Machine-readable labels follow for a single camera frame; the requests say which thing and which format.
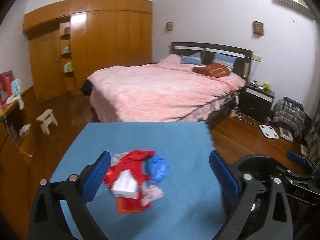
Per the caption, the grey sock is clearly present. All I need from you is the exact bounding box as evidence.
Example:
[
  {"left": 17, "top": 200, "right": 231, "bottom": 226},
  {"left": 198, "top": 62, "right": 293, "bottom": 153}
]
[{"left": 111, "top": 152, "right": 128, "bottom": 166}]

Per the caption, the white paper box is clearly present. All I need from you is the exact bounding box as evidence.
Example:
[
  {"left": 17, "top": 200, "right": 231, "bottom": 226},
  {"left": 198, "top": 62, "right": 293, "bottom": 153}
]
[{"left": 111, "top": 170, "right": 139, "bottom": 199}]

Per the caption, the red cloth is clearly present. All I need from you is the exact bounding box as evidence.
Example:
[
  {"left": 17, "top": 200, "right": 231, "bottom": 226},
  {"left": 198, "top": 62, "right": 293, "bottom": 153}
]
[{"left": 103, "top": 150, "right": 156, "bottom": 203}]

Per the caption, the orange knitted cloth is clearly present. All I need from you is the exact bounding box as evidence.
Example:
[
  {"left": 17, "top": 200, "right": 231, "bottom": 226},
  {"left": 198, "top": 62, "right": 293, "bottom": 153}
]
[{"left": 116, "top": 197, "right": 151, "bottom": 214}]

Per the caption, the blue plastic bag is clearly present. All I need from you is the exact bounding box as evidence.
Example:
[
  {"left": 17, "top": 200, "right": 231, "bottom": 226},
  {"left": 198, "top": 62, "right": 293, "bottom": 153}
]
[{"left": 146, "top": 153, "right": 169, "bottom": 184}]

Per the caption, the black trash bin with liner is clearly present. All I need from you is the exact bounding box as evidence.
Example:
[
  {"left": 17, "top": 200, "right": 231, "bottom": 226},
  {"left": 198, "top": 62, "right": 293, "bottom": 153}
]
[{"left": 215, "top": 154, "right": 293, "bottom": 239}]

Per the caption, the red white floor scale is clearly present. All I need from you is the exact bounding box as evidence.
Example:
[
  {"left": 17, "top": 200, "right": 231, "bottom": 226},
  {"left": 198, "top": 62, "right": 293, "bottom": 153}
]
[{"left": 279, "top": 127, "right": 294, "bottom": 142}]

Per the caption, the white bathroom scale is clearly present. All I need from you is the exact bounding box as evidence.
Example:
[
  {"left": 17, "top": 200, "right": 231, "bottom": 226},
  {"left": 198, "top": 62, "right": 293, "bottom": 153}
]
[{"left": 259, "top": 124, "right": 279, "bottom": 139}]

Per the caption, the blue table cloth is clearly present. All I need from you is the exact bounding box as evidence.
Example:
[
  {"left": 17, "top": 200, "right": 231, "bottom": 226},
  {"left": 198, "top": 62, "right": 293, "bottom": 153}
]
[{"left": 50, "top": 121, "right": 227, "bottom": 239}]

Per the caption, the plaid shirt on chair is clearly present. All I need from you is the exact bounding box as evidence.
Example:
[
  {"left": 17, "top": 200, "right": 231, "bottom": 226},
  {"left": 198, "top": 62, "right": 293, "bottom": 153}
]
[{"left": 273, "top": 97, "right": 305, "bottom": 138}]

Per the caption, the black nightstand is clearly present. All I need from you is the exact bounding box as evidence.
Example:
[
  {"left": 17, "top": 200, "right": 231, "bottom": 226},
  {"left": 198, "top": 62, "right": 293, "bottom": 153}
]
[{"left": 239, "top": 83, "right": 275, "bottom": 124}]

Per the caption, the yellow plush toy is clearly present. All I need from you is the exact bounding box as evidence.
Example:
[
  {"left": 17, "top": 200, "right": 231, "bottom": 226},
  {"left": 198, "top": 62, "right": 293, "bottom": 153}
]
[{"left": 263, "top": 82, "right": 271, "bottom": 91}]

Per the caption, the small white wooden stool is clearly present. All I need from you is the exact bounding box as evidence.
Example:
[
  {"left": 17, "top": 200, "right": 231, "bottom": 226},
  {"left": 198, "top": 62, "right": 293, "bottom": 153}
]
[{"left": 36, "top": 108, "right": 58, "bottom": 135}]

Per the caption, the wooden side cabinet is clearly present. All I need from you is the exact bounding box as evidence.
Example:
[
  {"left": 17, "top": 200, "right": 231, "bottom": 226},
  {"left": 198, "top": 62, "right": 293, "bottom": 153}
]
[{"left": 1, "top": 87, "right": 37, "bottom": 238}]

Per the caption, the bed with pink duvet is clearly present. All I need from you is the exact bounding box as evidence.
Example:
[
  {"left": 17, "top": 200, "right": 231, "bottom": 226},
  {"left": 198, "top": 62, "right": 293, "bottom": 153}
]
[{"left": 80, "top": 42, "right": 253, "bottom": 122}]

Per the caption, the brown dotted pillow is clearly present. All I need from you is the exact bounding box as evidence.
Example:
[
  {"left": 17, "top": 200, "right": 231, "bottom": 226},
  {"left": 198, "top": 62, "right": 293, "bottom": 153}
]
[{"left": 192, "top": 63, "right": 231, "bottom": 78}]

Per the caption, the right blue pillow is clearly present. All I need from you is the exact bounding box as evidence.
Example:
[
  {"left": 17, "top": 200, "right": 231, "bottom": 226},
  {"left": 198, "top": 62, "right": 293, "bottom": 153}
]
[{"left": 213, "top": 53, "right": 237, "bottom": 69}]

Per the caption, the blue pillow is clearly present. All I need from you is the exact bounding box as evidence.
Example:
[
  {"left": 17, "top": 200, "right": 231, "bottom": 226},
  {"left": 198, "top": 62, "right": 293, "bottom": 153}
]
[
  {"left": 213, "top": 53, "right": 237, "bottom": 69},
  {"left": 180, "top": 51, "right": 202, "bottom": 66}
]

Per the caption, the light blue electric kettle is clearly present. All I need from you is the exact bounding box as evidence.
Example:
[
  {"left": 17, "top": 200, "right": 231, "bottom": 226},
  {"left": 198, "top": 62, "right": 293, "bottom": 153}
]
[{"left": 11, "top": 78, "right": 22, "bottom": 95}]

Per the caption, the left blue pillow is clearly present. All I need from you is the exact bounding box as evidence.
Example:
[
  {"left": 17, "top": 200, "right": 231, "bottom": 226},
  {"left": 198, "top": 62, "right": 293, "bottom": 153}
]
[{"left": 180, "top": 51, "right": 202, "bottom": 66}]

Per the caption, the red framed picture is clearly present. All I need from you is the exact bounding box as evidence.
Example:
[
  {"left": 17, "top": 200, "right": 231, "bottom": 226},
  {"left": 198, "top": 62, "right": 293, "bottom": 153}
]
[{"left": 0, "top": 70, "right": 14, "bottom": 105}]

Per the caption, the wooden wardrobe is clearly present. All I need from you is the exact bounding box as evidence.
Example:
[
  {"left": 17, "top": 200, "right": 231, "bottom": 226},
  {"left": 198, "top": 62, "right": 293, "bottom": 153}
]
[{"left": 23, "top": 0, "right": 152, "bottom": 101}]

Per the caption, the air conditioner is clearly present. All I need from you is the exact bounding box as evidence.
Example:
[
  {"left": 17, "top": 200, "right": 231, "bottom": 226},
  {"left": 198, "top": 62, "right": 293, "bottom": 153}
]
[{"left": 274, "top": 0, "right": 313, "bottom": 18}]

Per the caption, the white charging cable on floor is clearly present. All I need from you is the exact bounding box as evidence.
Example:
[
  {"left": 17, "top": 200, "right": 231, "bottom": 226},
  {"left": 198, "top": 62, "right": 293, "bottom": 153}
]
[{"left": 228, "top": 96, "right": 258, "bottom": 126}]

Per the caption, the right wall lamp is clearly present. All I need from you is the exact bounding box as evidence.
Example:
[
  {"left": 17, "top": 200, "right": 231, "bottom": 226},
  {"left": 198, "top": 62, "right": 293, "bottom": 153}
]
[{"left": 253, "top": 21, "right": 264, "bottom": 36}]

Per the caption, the wall lamp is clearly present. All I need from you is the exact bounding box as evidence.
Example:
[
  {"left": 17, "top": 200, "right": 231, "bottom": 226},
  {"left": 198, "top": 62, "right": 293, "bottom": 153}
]
[
  {"left": 253, "top": 21, "right": 264, "bottom": 36},
  {"left": 166, "top": 22, "right": 173, "bottom": 31}
]

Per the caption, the left wall lamp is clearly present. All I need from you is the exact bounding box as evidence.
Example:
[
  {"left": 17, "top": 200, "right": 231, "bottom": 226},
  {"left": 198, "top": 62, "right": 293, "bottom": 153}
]
[{"left": 166, "top": 22, "right": 173, "bottom": 31}]

